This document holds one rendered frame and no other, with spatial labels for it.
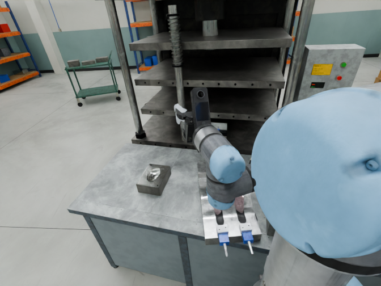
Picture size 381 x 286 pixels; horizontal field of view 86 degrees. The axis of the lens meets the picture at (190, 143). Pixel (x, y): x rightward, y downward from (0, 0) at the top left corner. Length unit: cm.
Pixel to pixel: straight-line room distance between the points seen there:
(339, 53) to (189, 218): 131
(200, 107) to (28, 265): 216
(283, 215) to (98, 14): 811
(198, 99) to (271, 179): 43
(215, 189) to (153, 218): 72
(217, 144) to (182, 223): 74
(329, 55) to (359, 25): 707
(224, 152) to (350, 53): 130
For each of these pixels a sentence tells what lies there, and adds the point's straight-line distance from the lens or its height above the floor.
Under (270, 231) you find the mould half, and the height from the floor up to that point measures 83.
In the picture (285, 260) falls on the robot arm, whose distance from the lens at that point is 29.
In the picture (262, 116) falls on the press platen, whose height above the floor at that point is 103.
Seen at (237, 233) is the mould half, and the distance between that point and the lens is 106.
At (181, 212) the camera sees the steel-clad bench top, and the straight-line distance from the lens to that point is 119.
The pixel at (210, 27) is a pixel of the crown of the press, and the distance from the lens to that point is 174.
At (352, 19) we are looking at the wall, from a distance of 853.
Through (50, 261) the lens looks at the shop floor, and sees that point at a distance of 236.
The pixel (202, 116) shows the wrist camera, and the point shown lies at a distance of 58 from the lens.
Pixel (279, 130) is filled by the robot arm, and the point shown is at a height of 165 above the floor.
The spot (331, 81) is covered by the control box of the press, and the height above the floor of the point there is 128.
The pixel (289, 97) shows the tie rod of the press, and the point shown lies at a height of 121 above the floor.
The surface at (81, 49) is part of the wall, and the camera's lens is 869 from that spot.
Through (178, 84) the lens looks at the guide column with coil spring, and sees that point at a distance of 155.
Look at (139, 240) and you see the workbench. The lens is 148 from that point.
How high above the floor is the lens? 174
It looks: 34 degrees down
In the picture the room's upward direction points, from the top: 4 degrees counter-clockwise
